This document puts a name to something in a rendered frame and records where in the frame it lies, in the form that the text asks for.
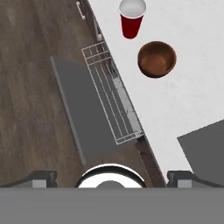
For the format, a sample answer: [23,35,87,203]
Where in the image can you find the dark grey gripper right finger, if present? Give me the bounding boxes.
[166,170,224,189]

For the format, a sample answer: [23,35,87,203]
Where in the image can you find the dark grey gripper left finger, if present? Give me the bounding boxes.
[0,171,58,189]

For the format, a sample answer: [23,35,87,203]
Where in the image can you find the grey dishwasher door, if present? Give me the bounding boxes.
[50,55,138,166]

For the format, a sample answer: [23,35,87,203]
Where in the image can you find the brown wooden bowl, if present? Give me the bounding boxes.
[136,40,178,79]

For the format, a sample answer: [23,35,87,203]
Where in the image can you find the red plastic cup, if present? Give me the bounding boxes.
[118,0,148,40]

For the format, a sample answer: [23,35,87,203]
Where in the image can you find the grey sink basin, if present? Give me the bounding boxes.
[177,119,224,186]

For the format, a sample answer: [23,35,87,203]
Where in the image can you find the dark wooden cupboard front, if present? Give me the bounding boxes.
[135,136,167,188]

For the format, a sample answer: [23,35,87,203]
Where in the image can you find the white and black round disc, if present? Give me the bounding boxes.
[74,163,147,189]

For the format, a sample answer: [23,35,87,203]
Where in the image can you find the white wire dishwasher rack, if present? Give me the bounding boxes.
[80,41,144,145]

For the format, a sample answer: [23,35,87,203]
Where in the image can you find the white cupboard handle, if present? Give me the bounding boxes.
[75,1,87,21]

